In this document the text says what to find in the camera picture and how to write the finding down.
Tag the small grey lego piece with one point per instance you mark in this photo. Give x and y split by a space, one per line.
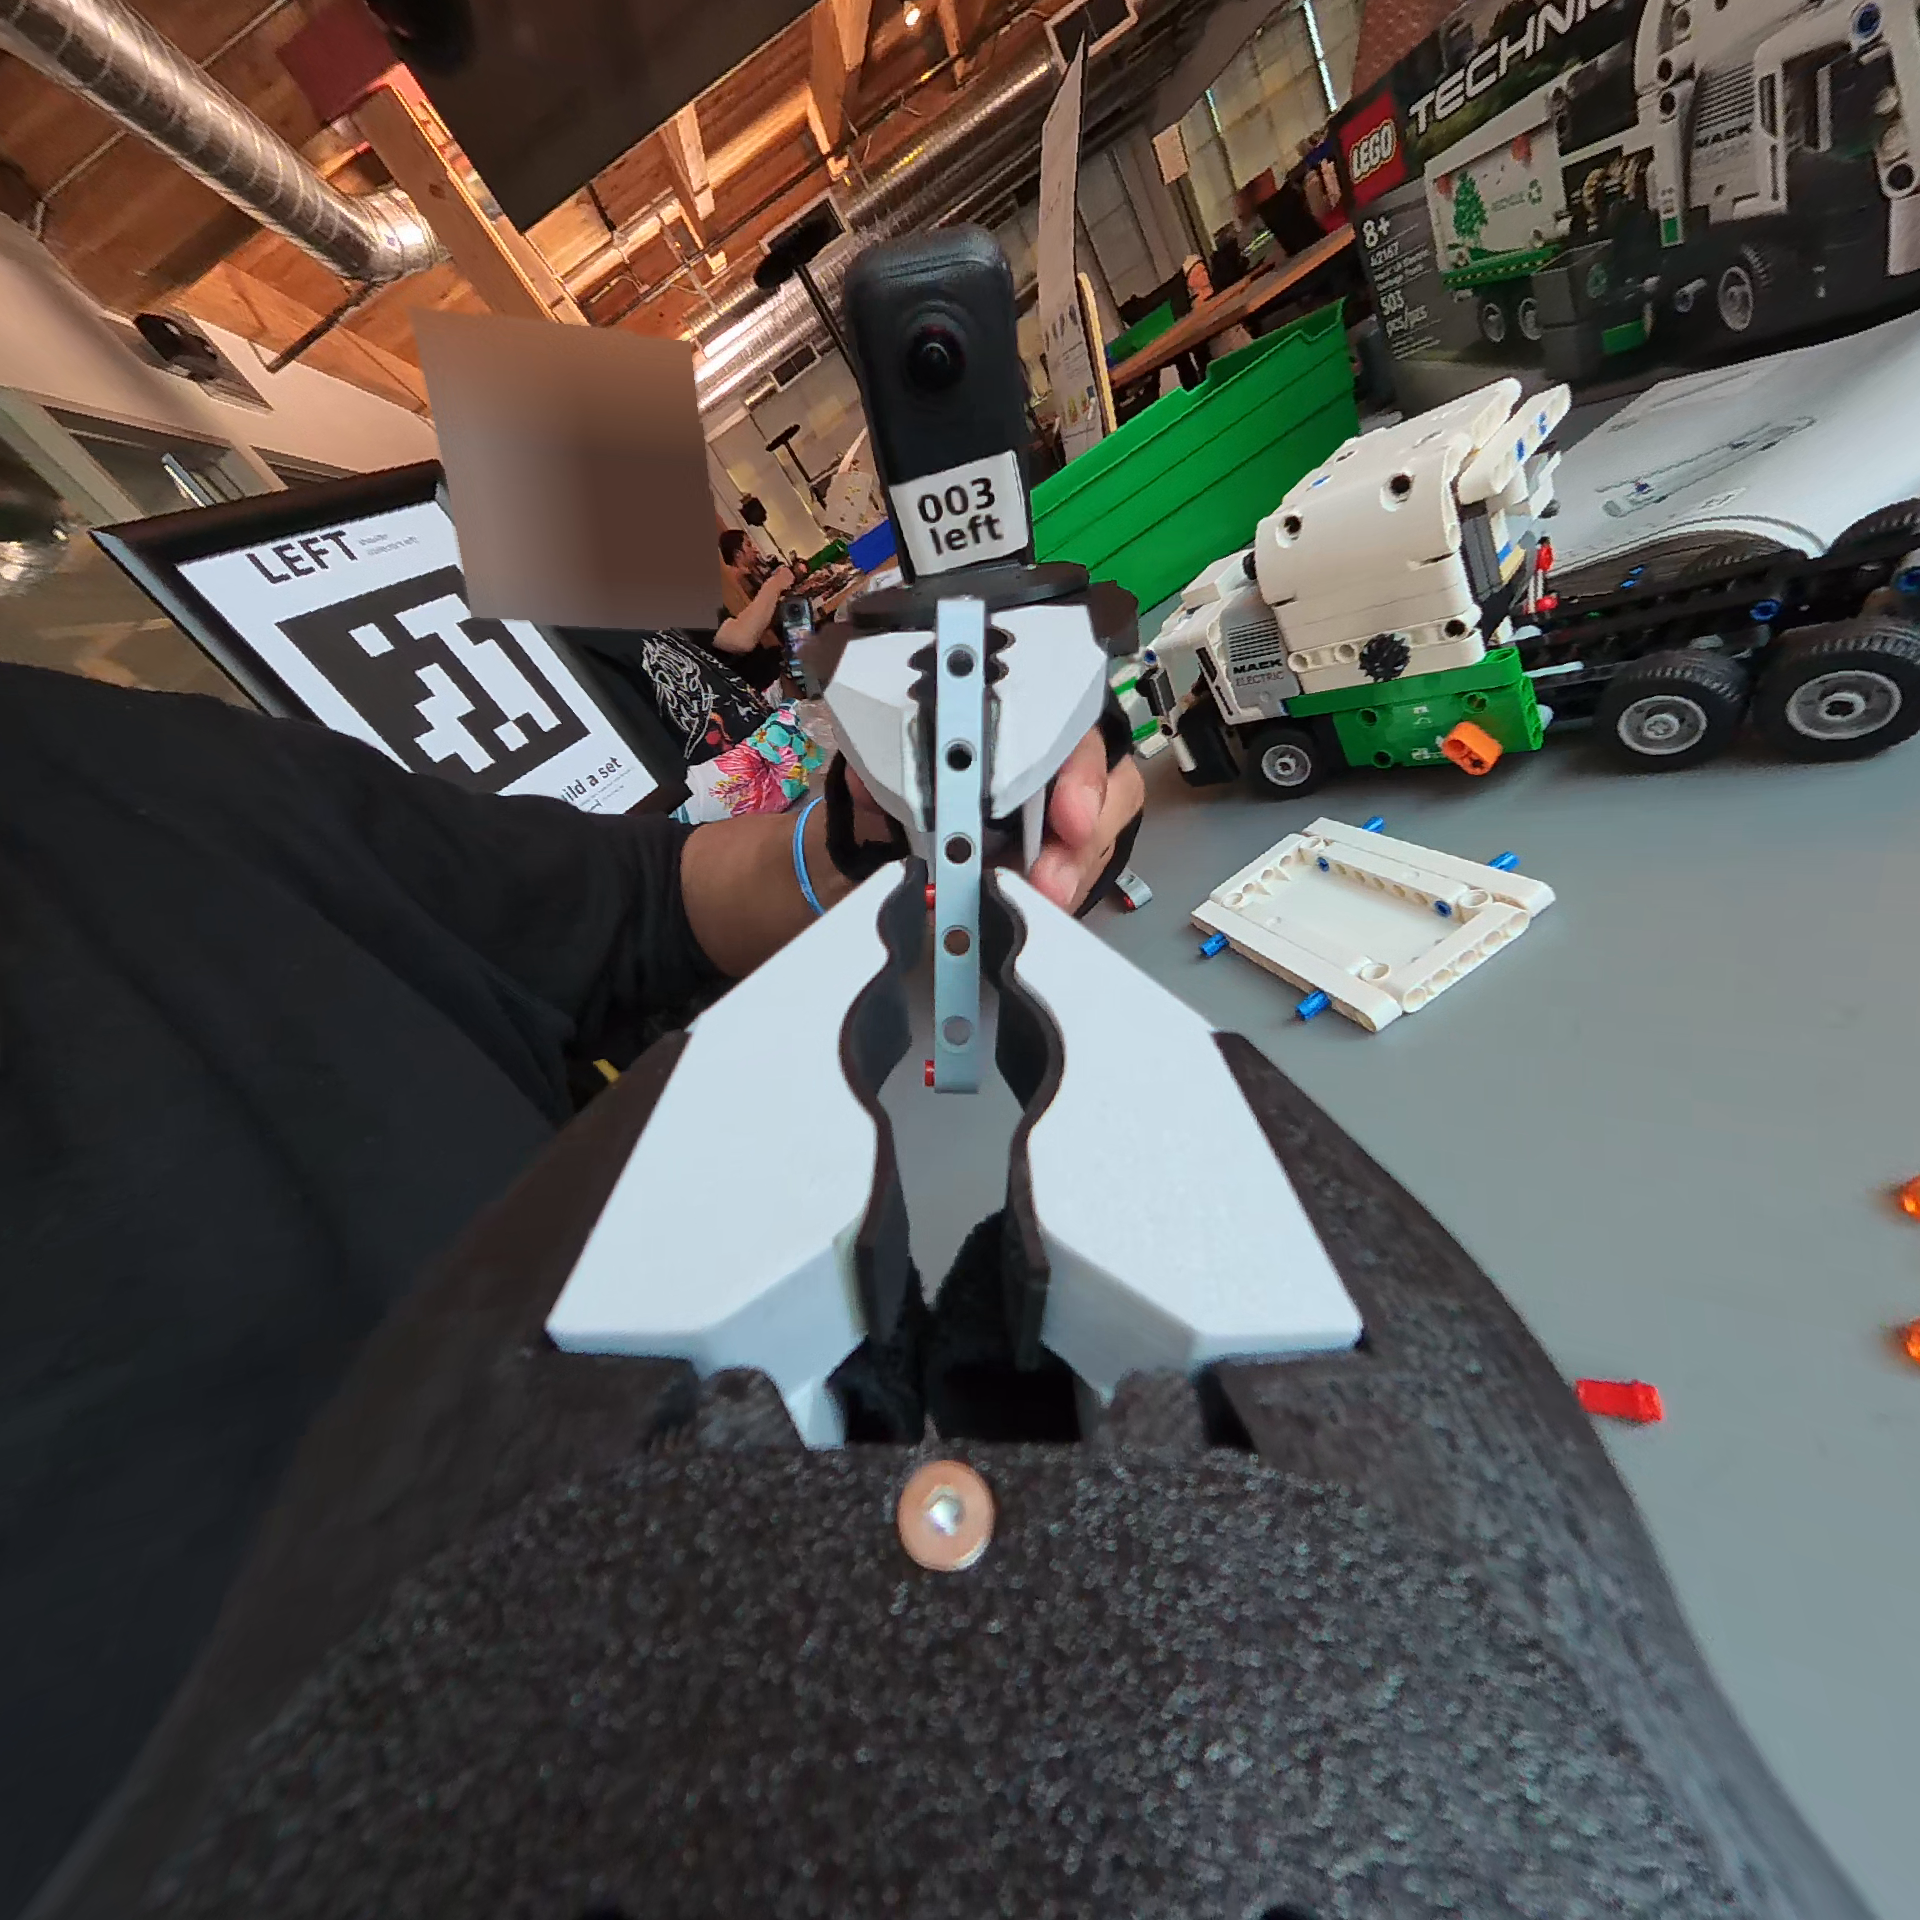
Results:
1137 892

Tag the pile of small lego pieces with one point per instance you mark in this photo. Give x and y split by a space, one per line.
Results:
1617 1398

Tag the lego truck model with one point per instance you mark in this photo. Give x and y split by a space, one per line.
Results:
1350 601

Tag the grey lego beam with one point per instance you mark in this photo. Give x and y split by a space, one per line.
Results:
959 801

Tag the person's left hand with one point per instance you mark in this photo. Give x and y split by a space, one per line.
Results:
1091 830

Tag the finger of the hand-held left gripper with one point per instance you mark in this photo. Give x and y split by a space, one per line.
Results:
882 697
1049 688

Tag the instruction booklet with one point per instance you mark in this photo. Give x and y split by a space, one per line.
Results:
1725 445

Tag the silver ventilation duct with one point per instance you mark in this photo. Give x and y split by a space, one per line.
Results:
223 137

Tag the green plastic bin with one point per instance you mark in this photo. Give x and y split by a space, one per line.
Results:
1203 471

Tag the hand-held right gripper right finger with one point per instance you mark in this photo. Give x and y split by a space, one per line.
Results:
1192 1188

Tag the lego set box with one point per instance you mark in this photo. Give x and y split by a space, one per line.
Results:
1499 149

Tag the white standing board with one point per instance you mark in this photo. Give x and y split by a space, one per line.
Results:
1069 241

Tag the black framed marker sign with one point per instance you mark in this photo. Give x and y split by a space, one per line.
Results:
371 646

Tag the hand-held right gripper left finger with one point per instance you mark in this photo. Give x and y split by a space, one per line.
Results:
714 1188

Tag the white lego frame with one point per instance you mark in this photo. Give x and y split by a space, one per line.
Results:
1350 915

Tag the person's left forearm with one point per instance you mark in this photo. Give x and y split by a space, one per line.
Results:
371 871

